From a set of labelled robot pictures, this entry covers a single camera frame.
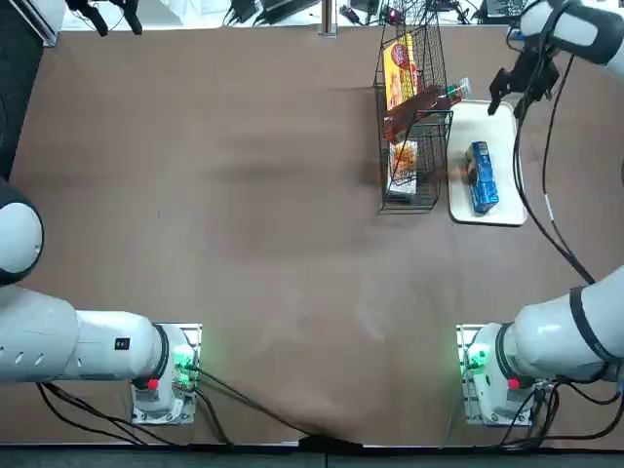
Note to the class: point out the aluminium camera post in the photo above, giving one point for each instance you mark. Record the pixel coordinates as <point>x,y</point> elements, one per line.
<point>328,17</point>

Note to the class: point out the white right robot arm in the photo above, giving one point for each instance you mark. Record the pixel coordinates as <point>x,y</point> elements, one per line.
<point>551,336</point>

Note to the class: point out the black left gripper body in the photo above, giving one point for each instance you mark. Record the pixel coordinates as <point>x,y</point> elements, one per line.
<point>85,3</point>

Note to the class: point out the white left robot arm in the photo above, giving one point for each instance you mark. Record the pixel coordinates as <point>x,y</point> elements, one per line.
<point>73,341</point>

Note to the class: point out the power strip with red switch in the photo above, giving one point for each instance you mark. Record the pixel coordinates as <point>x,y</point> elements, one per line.
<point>393,17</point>

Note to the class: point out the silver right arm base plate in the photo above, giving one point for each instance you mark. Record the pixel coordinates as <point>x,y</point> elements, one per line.
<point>465,336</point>

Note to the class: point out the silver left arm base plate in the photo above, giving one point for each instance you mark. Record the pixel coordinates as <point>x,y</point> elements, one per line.
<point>192,331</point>

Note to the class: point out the small black power adapter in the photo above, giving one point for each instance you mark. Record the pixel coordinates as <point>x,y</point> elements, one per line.
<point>246,11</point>

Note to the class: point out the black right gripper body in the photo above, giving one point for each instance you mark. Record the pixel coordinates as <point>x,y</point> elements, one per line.
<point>531,75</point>

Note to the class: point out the yellow Nabati wafer box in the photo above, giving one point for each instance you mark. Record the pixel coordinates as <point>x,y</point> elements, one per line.
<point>400,73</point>

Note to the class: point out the white Franzzi biscuit box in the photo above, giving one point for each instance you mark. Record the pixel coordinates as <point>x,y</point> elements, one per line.
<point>403,163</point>

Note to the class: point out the blue Oreo cookie box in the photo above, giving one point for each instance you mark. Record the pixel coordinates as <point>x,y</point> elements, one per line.
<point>482,180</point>

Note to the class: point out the cream plastic tray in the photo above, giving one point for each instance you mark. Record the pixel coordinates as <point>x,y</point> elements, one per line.
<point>487,122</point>

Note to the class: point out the grey power brick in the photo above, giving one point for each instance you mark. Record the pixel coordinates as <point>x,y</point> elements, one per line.
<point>290,4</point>

